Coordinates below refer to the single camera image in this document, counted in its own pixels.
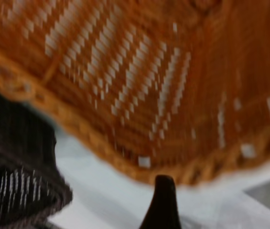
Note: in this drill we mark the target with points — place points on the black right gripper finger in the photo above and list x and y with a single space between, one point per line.
164 205

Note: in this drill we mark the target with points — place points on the black woven plastic basket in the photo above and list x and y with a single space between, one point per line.
17 143

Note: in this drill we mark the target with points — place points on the orange woven plastic basket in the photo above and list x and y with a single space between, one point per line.
220 47

